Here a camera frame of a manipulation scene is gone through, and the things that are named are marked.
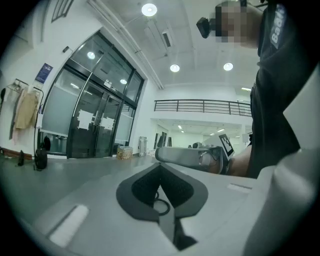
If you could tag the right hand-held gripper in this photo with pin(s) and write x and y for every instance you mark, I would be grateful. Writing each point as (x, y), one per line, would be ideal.
(226, 150)

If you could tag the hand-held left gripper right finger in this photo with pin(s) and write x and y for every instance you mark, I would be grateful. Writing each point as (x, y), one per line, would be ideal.
(225, 212)

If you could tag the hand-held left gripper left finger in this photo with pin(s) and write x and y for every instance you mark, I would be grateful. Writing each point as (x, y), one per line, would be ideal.
(100, 225)

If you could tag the person's right forearm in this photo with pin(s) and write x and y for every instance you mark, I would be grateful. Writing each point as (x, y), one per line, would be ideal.
(241, 162)

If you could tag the patterned cardboard box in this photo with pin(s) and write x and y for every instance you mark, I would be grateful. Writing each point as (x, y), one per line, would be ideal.
(124, 152)

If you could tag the black balcony railing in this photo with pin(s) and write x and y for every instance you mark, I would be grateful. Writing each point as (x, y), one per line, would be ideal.
(200, 100)

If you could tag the white paper sheet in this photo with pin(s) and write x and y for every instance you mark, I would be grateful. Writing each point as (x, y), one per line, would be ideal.
(85, 120)
(107, 123)

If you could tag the round ceiling light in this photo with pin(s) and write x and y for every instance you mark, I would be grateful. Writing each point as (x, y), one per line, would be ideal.
(228, 66)
(174, 67)
(149, 9)

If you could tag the black backpack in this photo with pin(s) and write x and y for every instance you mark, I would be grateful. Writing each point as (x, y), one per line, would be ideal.
(41, 158)

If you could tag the small black bag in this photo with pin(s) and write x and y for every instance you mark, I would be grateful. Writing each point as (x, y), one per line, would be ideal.
(21, 157)

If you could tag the black coat rack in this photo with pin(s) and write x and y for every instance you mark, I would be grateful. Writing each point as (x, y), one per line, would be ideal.
(34, 140)

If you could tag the person's black shirt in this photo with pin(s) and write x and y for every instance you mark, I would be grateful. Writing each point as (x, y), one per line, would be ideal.
(275, 100)

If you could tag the black framed glass door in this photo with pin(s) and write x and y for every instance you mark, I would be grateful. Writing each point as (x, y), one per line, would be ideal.
(60, 112)

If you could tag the white hanging bag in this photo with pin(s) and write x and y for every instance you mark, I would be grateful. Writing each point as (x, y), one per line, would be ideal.
(39, 120)

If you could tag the white ceiling pipe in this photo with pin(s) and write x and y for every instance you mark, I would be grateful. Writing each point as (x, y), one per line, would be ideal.
(130, 42)

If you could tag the white ceiling air conditioner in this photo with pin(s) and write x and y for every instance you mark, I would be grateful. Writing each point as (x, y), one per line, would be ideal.
(160, 32)

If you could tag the pale pink hanging garment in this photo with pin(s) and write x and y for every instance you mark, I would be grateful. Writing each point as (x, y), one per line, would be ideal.
(13, 125)

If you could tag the beige hanging coat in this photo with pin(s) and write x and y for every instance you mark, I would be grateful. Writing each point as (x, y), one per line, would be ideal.
(26, 111)

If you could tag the person's head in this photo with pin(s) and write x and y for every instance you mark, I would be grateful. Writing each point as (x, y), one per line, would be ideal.
(237, 27)

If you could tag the black head-worn camera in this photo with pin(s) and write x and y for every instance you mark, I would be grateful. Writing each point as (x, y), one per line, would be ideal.
(206, 26)

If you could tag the black wall sensor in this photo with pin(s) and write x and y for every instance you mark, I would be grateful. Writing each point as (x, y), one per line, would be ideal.
(65, 49)

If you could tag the blue wall poster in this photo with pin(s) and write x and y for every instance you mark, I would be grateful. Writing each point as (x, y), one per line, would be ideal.
(43, 73)

